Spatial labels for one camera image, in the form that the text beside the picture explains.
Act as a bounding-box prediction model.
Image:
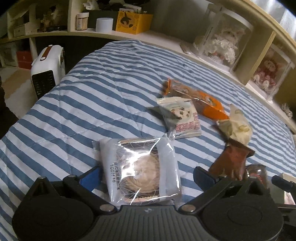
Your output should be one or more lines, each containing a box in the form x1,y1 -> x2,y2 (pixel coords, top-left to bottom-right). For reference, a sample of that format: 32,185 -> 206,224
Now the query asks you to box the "clear round pastry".
93,135 -> 182,206

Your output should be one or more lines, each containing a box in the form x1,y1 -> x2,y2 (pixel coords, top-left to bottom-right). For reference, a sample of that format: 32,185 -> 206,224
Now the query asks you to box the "cream yellow snack packet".
217,104 -> 253,146

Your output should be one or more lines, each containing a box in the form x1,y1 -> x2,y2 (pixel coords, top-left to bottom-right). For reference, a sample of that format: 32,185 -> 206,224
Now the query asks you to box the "red snack packet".
246,164 -> 267,187

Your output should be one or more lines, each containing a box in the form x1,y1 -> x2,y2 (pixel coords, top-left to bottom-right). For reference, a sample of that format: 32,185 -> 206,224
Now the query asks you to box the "brown snack packet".
209,139 -> 255,181

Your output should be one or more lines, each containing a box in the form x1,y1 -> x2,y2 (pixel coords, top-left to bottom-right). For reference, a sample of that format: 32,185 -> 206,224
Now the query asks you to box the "orange snack packet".
164,78 -> 229,121

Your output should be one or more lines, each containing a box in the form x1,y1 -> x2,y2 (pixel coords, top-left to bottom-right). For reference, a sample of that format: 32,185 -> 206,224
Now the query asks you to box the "wooden headboard shelf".
0,0 -> 296,134

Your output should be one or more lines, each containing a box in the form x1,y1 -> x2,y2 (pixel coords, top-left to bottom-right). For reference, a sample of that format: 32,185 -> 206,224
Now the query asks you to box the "pink dress doll case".
249,44 -> 295,102

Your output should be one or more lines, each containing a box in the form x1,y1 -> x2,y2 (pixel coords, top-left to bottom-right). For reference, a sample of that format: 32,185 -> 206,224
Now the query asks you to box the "yellow cardboard box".
115,11 -> 153,35

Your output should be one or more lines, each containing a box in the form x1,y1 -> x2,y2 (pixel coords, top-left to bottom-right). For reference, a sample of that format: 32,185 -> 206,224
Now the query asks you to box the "white cartoon snack packet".
157,96 -> 202,140

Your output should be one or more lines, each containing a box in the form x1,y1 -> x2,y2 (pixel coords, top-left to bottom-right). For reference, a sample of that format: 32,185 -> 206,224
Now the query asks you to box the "white dress doll case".
193,4 -> 253,72

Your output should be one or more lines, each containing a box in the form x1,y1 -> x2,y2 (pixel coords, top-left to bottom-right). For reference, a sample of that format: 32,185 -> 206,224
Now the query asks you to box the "small beige jar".
76,13 -> 89,31

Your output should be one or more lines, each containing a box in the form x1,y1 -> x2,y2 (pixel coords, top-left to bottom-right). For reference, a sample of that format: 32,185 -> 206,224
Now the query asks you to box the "red storage box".
16,51 -> 33,70

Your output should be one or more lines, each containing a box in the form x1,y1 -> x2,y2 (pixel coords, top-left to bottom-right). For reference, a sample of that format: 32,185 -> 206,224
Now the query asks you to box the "blue white striped blanket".
1,40 -> 295,240

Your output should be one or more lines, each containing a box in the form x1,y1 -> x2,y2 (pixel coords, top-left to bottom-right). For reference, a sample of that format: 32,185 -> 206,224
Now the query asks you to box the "white space heater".
31,45 -> 65,99

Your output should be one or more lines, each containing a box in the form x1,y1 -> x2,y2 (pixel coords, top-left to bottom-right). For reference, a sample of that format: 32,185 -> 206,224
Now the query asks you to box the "white cylindrical cup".
95,18 -> 113,33

